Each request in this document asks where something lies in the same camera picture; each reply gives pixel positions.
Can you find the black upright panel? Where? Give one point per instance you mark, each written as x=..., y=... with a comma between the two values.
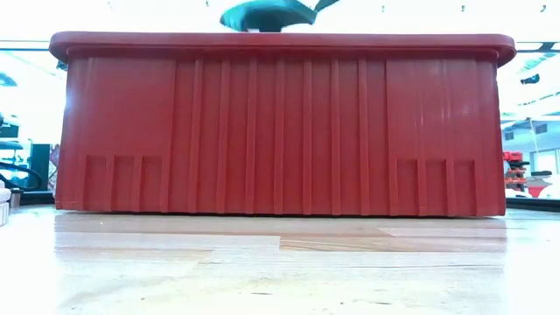
x=40, y=153

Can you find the green slide sandal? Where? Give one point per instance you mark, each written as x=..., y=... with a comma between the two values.
x=262, y=17

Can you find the pink slide sandal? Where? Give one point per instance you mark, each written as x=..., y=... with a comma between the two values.
x=4, y=205

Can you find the red plastic bin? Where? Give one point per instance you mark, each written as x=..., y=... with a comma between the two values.
x=280, y=131

